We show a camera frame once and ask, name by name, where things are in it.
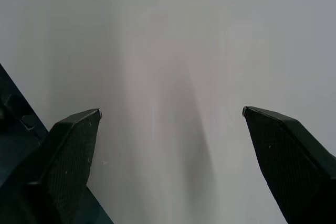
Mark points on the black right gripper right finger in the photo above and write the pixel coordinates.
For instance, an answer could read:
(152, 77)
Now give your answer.
(291, 161)

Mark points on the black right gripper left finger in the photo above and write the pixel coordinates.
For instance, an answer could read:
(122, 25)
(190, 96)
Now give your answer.
(65, 161)

